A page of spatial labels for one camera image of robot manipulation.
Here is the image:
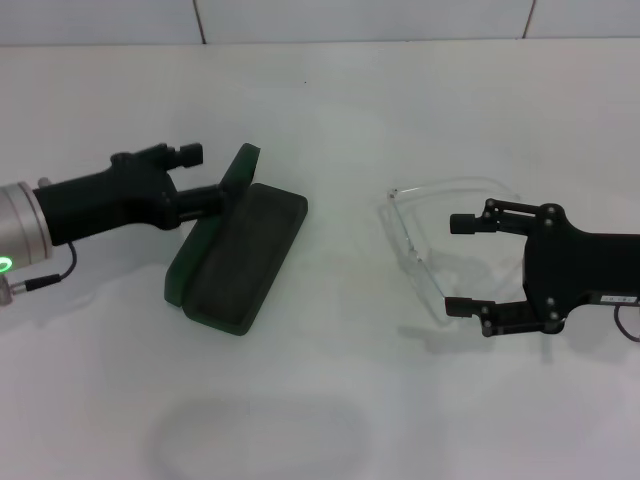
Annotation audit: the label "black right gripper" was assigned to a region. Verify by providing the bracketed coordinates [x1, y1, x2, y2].
[444, 198, 640, 338]

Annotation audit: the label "green glasses case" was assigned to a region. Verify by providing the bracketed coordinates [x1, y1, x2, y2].
[163, 142, 309, 337]

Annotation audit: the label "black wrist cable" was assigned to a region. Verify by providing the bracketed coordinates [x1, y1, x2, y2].
[613, 303, 640, 344]
[0, 243, 77, 306]

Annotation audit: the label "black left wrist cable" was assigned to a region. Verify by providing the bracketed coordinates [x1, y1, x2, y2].
[0, 243, 77, 306]

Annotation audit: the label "clear white glasses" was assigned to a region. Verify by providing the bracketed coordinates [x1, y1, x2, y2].
[378, 174, 524, 329]

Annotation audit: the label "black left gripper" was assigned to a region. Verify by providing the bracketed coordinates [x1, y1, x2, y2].
[32, 142, 231, 247]

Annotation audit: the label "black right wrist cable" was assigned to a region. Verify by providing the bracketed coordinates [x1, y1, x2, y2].
[613, 303, 640, 344]

